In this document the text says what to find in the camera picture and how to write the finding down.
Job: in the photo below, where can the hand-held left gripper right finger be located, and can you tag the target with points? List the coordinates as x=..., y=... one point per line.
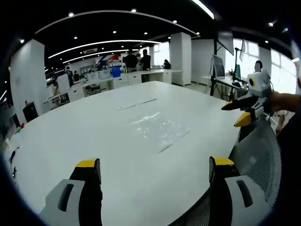
x=232, y=200

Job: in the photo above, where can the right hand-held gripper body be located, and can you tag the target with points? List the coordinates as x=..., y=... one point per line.
x=258, y=82

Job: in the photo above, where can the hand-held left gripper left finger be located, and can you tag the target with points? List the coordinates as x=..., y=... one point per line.
x=70, y=202

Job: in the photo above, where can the clear resealable plastic bag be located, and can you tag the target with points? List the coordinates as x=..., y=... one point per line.
x=160, y=129

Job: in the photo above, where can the grey mesh office chair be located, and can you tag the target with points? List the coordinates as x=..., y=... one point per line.
x=256, y=150

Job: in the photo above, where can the computer monitor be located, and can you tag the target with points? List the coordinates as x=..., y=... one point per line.
x=219, y=67

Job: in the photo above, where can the person's dark clothing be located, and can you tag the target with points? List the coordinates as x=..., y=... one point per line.
x=290, y=141

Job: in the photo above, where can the hanging black screen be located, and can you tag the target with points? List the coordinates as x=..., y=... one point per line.
x=225, y=40

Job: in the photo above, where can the black chair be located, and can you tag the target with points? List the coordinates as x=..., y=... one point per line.
x=30, y=113

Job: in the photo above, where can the long white counter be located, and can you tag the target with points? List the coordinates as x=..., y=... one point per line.
x=131, y=77

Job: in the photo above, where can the blue storage box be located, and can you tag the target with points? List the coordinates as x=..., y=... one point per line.
x=116, y=73

